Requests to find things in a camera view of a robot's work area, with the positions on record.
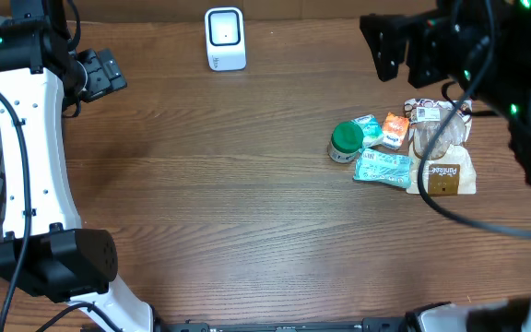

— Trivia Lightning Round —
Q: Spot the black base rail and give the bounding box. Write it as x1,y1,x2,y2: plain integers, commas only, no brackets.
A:
80,317,492,332

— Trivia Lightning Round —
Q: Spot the small teal tissue pack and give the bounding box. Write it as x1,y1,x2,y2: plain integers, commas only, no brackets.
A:
352,114,384,148

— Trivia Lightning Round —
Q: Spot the teal wet wipes pack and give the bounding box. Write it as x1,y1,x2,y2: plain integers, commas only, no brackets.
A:
353,148,411,189

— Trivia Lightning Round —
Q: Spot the white barcode scanner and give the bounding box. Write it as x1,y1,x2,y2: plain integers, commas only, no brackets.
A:
205,6,247,72

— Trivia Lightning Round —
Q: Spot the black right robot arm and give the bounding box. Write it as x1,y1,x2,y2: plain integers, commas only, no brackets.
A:
360,0,531,331

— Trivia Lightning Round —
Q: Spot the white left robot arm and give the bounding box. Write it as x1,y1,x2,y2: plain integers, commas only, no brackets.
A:
0,0,161,331

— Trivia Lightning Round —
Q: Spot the orange tissue pack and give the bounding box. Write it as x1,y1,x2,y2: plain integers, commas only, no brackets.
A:
382,113,409,150

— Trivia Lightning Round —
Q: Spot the brown bread snack bag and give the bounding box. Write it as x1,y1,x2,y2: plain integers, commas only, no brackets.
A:
404,99,477,196

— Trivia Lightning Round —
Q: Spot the green lid jar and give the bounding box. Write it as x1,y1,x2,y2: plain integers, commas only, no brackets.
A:
327,122,363,163

